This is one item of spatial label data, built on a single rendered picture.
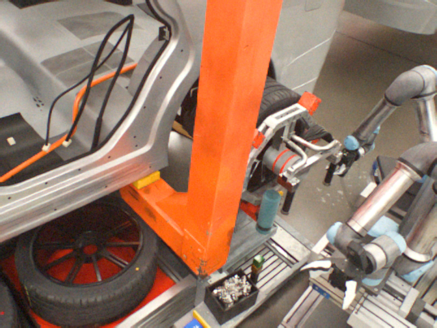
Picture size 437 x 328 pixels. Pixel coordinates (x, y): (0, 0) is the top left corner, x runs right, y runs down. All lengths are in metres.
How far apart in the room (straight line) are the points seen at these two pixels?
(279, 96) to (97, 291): 1.20
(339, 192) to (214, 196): 1.96
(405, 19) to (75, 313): 3.63
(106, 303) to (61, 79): 1.14
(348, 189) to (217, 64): 2.35
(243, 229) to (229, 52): 1.55
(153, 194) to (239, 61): 1.05
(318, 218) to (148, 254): 1.48
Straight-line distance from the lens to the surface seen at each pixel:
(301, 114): 2.13
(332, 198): 3.42
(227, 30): 1.32
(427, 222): 1.62
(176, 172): 3.32
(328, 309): 2.51
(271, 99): 2.05
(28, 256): 2.22
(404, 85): 2.10
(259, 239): 2.73
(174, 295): 2.16
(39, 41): 2.78
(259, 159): 2.30
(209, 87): 1.44
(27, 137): 2.38
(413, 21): 4.49
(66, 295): 2.06
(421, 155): 1.52
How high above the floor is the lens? 2.21
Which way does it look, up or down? 39 degrees down
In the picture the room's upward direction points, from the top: 9 degrees clockwise
